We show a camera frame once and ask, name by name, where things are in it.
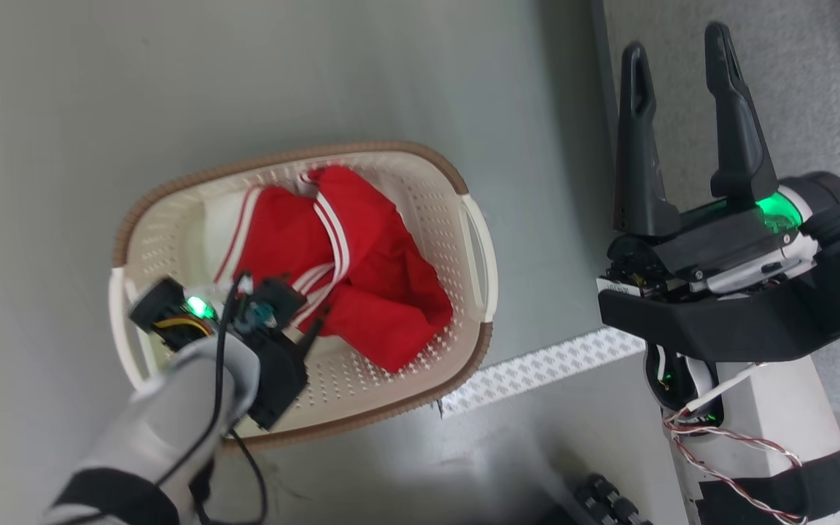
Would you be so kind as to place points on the black left gripper green light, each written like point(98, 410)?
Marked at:
point(165, 313)

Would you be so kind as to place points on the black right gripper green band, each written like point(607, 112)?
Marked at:
point(726, 248)

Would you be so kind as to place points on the red garment with white stripes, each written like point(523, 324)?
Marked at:
point(383, 292)

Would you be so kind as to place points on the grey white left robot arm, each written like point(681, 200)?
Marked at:
point(165, 415)

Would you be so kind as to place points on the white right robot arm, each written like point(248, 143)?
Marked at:
point(770, 408)

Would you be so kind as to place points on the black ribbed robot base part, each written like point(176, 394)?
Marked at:
point(606, 503)

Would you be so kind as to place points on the cream perforated laundry basket brown rim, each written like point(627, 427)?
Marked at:
point(420, 204)

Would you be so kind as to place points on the white patterned floor tape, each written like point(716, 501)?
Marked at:
point(537, 368)

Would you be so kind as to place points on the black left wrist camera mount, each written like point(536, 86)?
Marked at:
point(278, 386)

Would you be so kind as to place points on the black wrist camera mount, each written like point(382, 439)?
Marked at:
point(278, 386)
point(719, 328)

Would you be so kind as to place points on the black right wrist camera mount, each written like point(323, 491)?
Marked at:
point(719, 328)

